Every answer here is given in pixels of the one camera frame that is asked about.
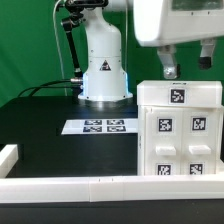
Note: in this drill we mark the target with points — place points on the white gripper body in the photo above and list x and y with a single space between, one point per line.
166 22

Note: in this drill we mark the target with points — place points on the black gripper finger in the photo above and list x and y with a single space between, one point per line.
205 60
166 54

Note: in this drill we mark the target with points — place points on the white small tagged box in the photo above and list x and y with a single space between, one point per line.
199 94

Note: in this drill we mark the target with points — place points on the white cabinet body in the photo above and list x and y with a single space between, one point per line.
142 135

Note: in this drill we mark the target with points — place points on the white cabinet door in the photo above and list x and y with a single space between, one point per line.
163 141
200 141

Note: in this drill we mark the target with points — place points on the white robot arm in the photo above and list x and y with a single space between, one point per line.
105 80

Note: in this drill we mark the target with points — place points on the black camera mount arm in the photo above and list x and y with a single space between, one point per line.
75 18

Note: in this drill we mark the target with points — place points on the white flat tag base plate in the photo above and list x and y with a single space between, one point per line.
100 126

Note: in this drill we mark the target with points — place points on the white U-shaped fence wall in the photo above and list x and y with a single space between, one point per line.
99 189

